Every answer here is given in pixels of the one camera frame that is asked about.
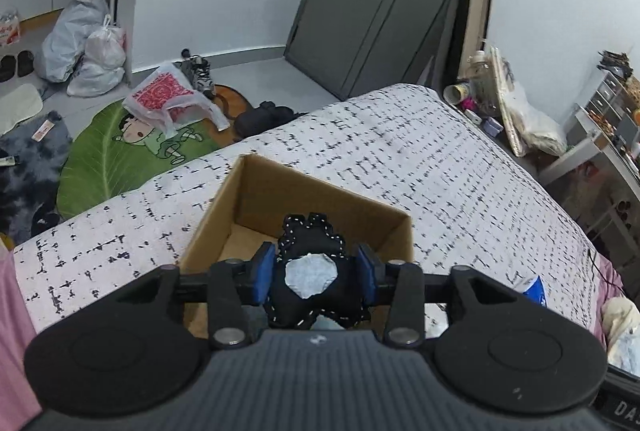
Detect cream cloth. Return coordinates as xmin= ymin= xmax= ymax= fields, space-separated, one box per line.
xmin=600 ymin=298 xmax=640 ymax=369

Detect brown cardboard box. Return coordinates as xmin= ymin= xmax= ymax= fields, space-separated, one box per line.
xmin=179 ymin=154 xmax=416 ymax=343

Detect blue and white packet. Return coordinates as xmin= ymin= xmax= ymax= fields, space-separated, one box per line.
xmin=520 ymin=275 xmax=548 ymax=308

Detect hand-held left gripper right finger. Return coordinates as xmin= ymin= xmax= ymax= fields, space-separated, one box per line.
xmin=355 ymin=243 xmax=522 ymax=348

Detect green leaf cartoon rug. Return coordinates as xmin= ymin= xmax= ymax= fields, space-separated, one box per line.
xmin=56 ymin=97 xmax=237 ymax=220

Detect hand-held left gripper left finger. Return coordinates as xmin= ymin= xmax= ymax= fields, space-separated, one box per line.
xmin=117 ymin=243 xmax=277 ymax=349

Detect black framed board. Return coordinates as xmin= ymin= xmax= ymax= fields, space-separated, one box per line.
xmin=444 ymin=0 xmax=494 ymax=88

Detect black slippers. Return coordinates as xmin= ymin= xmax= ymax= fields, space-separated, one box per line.
xmin=0 ymin=50 xmax=36 ymax=83

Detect pink cloth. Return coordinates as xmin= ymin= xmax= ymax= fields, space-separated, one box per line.
xmin=0 ymin=238 xmax=45 ymax=429

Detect grey drawer organizer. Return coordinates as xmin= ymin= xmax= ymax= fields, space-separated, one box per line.
xmin=575 ymin=61 xmax=640 ymax=147

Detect small white garbage bag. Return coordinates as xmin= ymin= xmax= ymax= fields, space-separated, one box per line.
xmin=84 ymin=15 xmax=127 ymax=72
xmin=66 ymin=61 xmax=126 ymax=98

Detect black bag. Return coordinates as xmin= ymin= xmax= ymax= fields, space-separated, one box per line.
xmin=233 ymin=100 xmax=297 ymax=140

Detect grey door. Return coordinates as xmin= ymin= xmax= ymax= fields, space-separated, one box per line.
xmin=284 ymin=0 xmax=506 ymax=101

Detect white desk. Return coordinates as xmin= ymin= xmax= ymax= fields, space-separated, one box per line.
xmin=539 ymin=110 xmax=640 ymax=232

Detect black plush toy white patch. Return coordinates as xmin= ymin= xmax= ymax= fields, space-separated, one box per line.
xmin=263 ymin=212 xmax=372 ymax=329

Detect pack of tissues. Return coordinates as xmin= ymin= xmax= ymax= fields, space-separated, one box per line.
xmin=0 ymin=9 xmax=24 ymax=48

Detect large white garbage bag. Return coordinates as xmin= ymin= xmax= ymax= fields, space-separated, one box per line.
xmin=34 ymin=0 xmax=110 ymax=83

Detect white floor cloth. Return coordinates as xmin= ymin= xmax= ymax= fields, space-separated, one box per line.
xmin=0 ymin=83 xmax=44 ymax=136

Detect paper cup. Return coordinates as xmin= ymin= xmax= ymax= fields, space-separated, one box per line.
xmin=443 ymin=81 xmax=472 ymax=105

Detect brown round mat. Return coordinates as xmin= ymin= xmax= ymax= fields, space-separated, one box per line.
xmin=209 ymin=84 xmax=257 ymax=133

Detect grey shaggy rug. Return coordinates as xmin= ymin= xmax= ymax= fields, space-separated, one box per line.
xmin=0 ymin=110 xmax=74 ymax=246

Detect red patterned plastic bag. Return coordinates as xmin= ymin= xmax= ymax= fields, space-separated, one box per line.
xmin=123 ymin=61 xmax=231 ymax=139

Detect white black patterned bed cover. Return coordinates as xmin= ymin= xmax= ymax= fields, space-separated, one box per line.
xmin=13 ymin=84 xmax=612 ymax=342

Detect clear plastic bottle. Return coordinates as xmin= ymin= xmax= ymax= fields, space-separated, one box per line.
xmin=469 ymin=50 xmax=496 ymax=118

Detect white plastic bag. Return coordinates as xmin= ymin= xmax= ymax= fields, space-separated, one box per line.
xmin=500 ymin=81 xmax=569 ymax=157

